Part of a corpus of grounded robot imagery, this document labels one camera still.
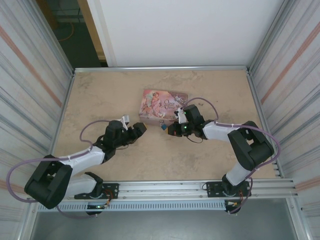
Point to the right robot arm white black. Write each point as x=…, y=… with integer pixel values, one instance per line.
x=250, y=147

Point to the aluminium frame post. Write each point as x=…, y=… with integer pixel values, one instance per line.
x=268, y=37

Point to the wooden door frame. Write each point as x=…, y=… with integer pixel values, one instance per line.
x=96, y=32

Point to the aluminium table edge rail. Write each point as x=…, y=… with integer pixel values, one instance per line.
x=260, y=112
x=64, y=107
x=162, y=69

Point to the pink storybook tin box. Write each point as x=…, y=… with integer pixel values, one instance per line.
x=160, y=105

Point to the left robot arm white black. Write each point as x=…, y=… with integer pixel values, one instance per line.
x=45, y=180

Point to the blue padlock with steel shackle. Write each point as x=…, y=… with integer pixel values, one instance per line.
x=164, y=128

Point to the long aluminium base rail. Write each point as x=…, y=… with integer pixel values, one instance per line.
x=162, y=188

